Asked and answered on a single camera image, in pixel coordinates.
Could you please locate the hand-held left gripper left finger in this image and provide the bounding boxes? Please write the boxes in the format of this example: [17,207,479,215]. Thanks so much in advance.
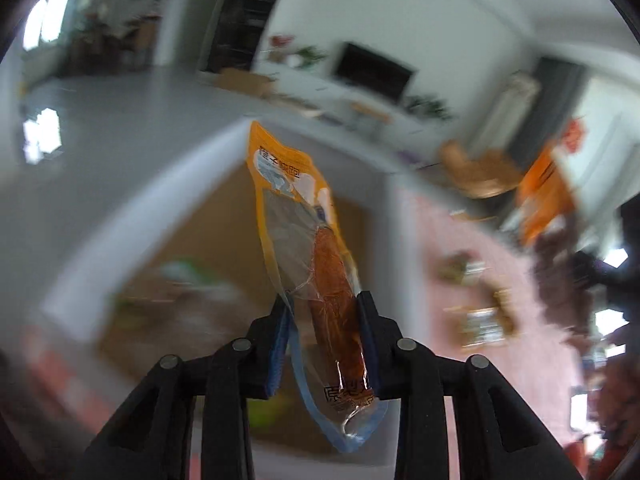
[87,292,293,480]

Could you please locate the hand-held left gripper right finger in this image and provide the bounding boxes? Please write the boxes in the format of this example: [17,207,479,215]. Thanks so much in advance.
[356,290,583,480]

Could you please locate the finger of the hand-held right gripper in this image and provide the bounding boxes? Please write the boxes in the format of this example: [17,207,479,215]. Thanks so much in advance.
[570,249,608,291]

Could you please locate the clear orange-edged bag brown snacks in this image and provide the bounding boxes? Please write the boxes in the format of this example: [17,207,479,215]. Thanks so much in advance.
[516,144,593,333]

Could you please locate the orange sausage snack packet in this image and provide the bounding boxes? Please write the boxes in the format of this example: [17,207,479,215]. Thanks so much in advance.
[247,120,388,453]

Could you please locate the white cardboard box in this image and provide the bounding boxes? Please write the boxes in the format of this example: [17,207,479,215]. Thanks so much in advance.
[40,117,431,480]

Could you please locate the silver clear snack packet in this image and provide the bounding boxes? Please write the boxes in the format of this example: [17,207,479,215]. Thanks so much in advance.
[445,287,518,348]

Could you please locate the stack of green snack packets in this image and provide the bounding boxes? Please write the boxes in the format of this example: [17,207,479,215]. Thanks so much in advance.
[160,257,241,306]

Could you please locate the small olive snack packet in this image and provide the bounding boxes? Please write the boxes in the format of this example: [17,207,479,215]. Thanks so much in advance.
[439,252,488,287]

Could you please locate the striped pink bedsheet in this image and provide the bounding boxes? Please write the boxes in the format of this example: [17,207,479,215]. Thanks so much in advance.
[395,180,616,480]

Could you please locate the grey curtain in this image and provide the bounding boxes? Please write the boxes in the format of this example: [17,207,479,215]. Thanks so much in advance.
[520,55,588,153]

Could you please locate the white curtain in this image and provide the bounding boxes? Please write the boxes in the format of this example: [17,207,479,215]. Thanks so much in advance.
[475,72,543,153]

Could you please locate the white television cabinet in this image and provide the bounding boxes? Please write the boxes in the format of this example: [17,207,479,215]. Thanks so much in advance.
[270,77,451,141]

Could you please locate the black television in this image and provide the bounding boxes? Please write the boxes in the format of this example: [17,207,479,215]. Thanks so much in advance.
[332,42,417,103]

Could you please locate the brown cardboard box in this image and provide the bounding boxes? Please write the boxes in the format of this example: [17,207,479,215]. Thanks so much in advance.
[212,66,278,98]

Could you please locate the green plant in white pot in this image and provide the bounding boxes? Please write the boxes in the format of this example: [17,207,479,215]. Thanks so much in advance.
[295,45,328,68]

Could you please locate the red flower plant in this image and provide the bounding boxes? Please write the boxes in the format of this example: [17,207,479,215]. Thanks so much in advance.
[267,34,296,63]

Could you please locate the dark tall cabinet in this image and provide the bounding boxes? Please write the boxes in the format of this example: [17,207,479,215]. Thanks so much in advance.
[205,0,296,73]

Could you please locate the bright window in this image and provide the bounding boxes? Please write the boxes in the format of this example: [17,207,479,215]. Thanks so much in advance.
[22,0,71,52]

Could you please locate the red wall hanging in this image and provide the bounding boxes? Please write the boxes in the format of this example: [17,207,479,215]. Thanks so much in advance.
[561,117,590,155]

